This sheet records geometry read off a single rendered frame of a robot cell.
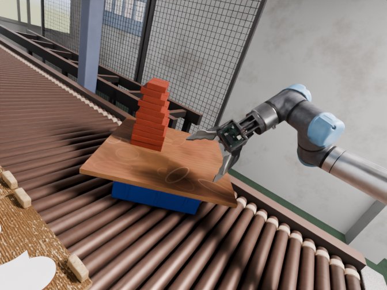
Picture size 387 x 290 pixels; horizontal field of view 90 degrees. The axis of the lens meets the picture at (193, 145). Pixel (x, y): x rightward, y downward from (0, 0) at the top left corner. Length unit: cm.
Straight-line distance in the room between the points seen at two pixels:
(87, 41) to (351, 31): 254
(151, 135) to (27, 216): 43
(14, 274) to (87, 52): 142
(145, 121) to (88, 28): 107
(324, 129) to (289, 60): 237
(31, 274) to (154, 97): 56
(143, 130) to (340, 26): 253
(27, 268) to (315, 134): 69
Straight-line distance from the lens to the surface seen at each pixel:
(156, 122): 75
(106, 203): 72
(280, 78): 285
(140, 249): 62
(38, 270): 57
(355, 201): 311
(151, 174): 66
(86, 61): 172
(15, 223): 67
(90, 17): 170
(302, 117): 55
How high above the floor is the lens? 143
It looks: 24 degrees down
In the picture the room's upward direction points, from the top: 19 degrees clockwise
